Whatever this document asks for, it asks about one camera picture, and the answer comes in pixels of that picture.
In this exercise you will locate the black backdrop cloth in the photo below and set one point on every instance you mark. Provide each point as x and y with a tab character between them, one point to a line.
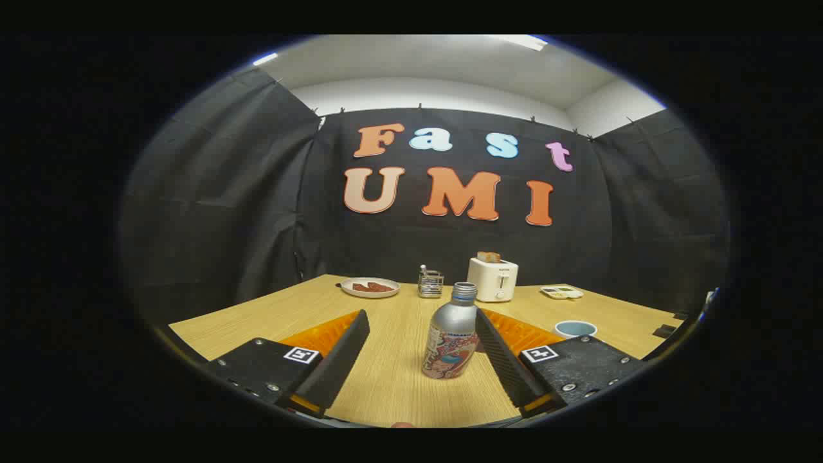
257	193

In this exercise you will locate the white compartment tray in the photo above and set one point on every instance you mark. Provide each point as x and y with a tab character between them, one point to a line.
561	292

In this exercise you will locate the white cup blue inside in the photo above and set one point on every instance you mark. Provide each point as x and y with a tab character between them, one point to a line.
575	329

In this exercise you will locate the white round plate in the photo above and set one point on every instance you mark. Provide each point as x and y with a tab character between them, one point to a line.
347	289

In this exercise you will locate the wooden table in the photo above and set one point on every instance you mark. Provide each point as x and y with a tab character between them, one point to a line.
398	360

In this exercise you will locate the red meat slice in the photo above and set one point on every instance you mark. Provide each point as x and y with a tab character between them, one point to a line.
382	287
361	288

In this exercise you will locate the white toaster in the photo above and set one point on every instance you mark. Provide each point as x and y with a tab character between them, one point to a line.
492	281

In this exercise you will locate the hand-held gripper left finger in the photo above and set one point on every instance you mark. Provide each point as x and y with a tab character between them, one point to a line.
334	366

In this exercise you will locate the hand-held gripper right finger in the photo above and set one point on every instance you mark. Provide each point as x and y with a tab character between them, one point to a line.
505	363

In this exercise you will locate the toast slice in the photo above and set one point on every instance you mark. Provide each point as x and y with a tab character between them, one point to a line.
488	257

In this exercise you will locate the silver juice bottle printed label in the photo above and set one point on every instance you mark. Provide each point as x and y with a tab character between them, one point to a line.
450	328

